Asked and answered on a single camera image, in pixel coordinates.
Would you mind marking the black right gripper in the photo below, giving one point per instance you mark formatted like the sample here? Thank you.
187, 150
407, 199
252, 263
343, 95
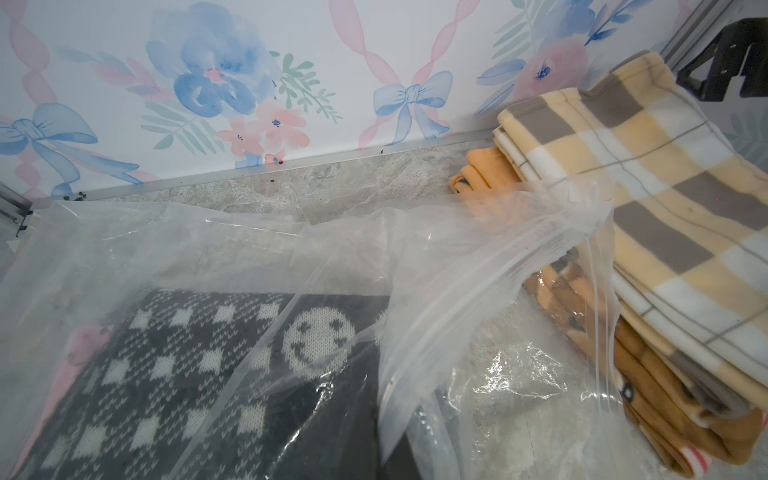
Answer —
738, 50

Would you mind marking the yellow grey checked blanket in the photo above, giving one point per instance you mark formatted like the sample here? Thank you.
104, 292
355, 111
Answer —
690, 213

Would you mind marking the orange cartoon print blanket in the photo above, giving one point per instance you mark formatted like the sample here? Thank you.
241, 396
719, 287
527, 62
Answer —
688, 425

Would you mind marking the clear plastic vacuum bag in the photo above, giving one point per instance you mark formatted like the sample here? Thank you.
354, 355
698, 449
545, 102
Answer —
460, 337

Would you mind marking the black white knit blanket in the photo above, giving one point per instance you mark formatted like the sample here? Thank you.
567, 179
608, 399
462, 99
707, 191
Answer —
198, 385

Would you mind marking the pink fleece blanket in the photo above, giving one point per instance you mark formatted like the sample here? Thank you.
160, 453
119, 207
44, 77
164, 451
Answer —
80, 347

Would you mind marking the right rear aluminium corner post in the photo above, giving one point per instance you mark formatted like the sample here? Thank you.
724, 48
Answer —
703, 23

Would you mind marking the aluminium corner post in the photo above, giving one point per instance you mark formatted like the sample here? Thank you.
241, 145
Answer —
703, 23
14, 210

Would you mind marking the left rear aluminium corner post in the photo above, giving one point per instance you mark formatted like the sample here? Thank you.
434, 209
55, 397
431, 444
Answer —
14, 210

